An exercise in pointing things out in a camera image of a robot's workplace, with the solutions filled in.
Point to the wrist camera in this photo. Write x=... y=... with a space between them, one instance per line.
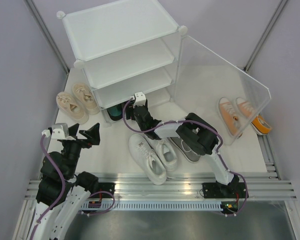
x=58 y=131
x=139 y=99

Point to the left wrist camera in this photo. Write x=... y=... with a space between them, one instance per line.
x=58 y=131

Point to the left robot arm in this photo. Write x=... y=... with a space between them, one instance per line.
x=61 y=192

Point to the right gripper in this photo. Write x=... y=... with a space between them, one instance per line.
x=146 y=106

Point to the orange canvas sneaker left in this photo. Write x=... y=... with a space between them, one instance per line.
x=229 y=116

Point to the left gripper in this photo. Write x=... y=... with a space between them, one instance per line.
x=93 y=135

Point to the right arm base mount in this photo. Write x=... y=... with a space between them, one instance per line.
x=212 y=190

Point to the beige sneaker left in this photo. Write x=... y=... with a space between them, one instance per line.
x=68 y=105

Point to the beige sneaker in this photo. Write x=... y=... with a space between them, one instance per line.
x=83 y=93
x=68 y=105

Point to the grey canvas sneaker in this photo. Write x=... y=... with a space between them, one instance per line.
x=188 y=153

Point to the white sneaker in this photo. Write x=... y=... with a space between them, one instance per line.
x=147 y=159
x=166 y=153

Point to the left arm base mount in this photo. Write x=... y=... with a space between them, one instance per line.
x=104 y=190

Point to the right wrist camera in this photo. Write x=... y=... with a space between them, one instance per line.
x=139 y=99

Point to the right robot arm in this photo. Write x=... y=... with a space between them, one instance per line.
x=197 y=134

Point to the green loafer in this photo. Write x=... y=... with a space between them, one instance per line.
x=130 y=102
x=115 y=112

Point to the aluminium frame rail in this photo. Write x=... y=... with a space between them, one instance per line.
x=192 y=188

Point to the orange canvas sneaker right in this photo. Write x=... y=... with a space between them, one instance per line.
x=260 y=126

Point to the translucent cabinet door panel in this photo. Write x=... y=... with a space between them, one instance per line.
x=203 y=77

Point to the beige sneaker right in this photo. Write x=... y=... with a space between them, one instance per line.
x=83 y=93

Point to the white sneaker left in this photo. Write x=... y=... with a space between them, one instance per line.
x=147 y=159

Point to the white sneaker right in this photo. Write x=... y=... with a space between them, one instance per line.
x=166 y=153

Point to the orange canvas sneaker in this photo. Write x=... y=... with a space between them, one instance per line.
x=229 y=116
x=260 y=126

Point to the white plastic shoe cabinet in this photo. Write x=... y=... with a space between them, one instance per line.
x=126 y=47

